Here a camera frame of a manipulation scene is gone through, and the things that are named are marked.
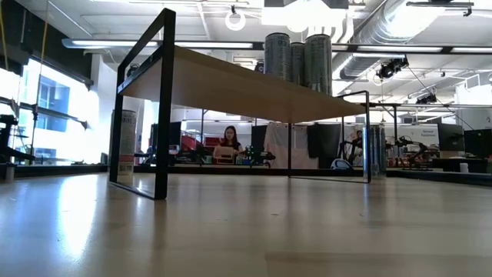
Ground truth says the wide black hanging cloth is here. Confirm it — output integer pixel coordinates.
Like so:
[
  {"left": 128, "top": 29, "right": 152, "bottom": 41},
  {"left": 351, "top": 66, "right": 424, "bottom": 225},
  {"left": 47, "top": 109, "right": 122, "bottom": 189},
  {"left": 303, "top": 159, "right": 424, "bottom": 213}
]
[{"left": 307, "top": 122, "right": 344, "bottom": 159}]

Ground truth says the black monitor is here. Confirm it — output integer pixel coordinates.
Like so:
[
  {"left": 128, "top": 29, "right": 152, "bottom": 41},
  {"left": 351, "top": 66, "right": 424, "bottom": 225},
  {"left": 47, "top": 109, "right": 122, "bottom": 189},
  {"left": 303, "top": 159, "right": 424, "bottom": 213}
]
[
  {"left": 437, "top": 122, "right": 466, "bottom": 152},
  {"left": 464, "top": 128, "right": 492, "bottom": 159},
  {"left": 150, "top": 122, "right": 183, "bottom": 149}
]

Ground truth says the white beverage can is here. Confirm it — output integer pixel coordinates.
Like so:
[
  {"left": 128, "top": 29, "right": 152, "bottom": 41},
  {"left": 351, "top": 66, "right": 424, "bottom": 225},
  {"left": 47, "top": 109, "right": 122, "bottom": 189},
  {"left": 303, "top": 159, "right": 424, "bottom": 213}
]
[
  {"left": 290, "top": 42, "right": 308, "bottom": 86},
  {"left": 264, "top": 32, "right": 292, "bottom": 82},
  {"left": 304, "top": 33, "right": 334, "bottom": 96}
]

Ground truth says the white banner with text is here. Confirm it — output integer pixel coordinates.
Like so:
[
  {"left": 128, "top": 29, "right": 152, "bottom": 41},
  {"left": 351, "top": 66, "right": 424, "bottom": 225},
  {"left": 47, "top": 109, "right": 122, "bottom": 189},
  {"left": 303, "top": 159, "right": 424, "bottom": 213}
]
[{"left": 399, "top": 125, "right": 439, "bottom": 149}]

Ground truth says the silver beverage can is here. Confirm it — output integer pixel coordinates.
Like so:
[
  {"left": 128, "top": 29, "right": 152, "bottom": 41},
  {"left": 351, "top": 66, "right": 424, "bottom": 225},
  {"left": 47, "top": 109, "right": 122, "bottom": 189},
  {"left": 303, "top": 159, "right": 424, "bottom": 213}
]
[{"left": 362, "top": 123, "right": 387, "bottom": 180}]

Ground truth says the white and blue helmet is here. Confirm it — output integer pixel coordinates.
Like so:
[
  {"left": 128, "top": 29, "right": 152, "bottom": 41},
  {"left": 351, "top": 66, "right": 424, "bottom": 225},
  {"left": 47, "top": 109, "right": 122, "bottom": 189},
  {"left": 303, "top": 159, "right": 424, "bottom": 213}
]
[{"left": 330, "top": 157, "right": 354, "bottom": 172}]

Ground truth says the narrow black cloth panel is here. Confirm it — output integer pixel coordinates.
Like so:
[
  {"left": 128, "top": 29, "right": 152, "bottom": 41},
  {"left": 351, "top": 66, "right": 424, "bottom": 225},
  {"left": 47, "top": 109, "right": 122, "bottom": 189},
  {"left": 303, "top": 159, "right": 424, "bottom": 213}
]
[{"left": 251, "top": 125, "right": 268, "bottom": 165}]

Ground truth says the black articulated equipment stand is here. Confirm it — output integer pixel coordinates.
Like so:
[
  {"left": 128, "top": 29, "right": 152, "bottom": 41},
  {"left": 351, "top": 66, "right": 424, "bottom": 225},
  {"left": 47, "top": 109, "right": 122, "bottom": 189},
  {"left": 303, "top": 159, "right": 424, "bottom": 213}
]
[{"left": 0, "top": 114, "right": 36, "bottom": 165}]

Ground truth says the black window beam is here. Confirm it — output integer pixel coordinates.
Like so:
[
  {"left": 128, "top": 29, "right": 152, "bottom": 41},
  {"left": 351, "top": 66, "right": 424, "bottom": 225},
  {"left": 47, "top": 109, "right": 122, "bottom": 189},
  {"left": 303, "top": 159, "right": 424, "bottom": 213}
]
[{"left": 18, "top": 101, "right": 91, "bottom": 131}]

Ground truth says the grey block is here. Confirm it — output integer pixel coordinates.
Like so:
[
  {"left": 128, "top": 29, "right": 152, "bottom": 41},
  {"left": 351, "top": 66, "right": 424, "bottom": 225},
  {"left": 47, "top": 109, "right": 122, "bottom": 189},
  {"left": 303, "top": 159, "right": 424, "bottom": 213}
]
[{"left": 0, "top": 163, "right": 15, "bottom": 184}]

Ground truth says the wooden shelf with black frame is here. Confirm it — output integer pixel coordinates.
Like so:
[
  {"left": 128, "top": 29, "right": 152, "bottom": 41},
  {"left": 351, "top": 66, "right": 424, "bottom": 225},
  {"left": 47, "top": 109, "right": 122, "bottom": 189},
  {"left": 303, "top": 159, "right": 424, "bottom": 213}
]
[{"left": 108, "top": 7, "right": 372, "bottom": 202}]

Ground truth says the silver ventilation duct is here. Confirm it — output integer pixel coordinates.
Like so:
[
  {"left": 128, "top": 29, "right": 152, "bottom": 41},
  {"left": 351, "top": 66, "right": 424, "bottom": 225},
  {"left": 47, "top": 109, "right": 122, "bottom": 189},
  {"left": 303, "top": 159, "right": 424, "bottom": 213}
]
[{"left": 340, "top": 0, "right": 462, "bottom": 81}]

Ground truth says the white can with red band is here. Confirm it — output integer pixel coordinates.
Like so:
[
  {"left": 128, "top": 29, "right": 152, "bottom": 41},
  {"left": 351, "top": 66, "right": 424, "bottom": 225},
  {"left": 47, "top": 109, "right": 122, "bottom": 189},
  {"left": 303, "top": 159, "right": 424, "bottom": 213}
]
[{"left": 121, "top": 109, "right": 138, "bottom": 177}]

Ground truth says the white ring light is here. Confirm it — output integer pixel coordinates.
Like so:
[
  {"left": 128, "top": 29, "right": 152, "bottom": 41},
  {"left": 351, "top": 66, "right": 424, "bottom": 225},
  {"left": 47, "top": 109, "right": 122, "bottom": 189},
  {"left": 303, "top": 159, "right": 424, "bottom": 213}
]
[{"left": 224, "top": 9, "right": 248, "bottom": 32}]

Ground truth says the white hanging cloth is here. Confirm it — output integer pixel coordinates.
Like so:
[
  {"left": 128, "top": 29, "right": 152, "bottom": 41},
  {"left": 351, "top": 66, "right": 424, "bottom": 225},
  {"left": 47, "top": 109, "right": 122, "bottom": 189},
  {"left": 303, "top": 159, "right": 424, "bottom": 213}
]
[{"left": 264, "top": 122, "right": 320, "bottom": 170}]

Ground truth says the black ceiling camera with cable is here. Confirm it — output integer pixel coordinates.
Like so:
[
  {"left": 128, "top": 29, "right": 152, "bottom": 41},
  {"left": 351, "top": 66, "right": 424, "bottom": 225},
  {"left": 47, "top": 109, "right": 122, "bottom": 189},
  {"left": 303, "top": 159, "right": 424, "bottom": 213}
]
[{"left": 376, "top": 56, "right": 411, "bottom": 81}]

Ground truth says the long ceiling light bar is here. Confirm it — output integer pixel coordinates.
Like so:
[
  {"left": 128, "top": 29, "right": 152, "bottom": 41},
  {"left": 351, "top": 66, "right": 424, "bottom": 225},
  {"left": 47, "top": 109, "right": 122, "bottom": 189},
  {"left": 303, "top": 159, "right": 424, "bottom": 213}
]
[{"left": 61, "top": 37, "right": 492, "bottom": 55}]

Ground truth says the yellow hanging cable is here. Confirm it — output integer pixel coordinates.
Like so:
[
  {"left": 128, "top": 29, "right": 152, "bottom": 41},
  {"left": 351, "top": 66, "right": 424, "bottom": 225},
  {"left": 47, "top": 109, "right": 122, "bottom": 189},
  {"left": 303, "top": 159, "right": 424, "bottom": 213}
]
[
  {"left": 0, "top": 0, "right": 10, "bottom": 72},
  {"left": 35, "top": 0, "right": 50, "bottom": 116}
]

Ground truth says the seated person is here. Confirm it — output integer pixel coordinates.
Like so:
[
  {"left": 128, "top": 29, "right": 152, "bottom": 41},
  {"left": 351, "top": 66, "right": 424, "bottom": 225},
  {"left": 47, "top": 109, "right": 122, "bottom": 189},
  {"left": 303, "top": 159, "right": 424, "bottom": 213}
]
[{"left": 213, "top": 125, "right": 247, "bottom": 165}]

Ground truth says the red and black equipment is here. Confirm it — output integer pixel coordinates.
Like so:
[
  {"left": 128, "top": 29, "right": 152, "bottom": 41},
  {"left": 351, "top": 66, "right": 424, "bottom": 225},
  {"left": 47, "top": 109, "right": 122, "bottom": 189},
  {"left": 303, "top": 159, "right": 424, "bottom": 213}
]
[{"left": 179, "top": 132, "right": 222, "bottom": 165}]

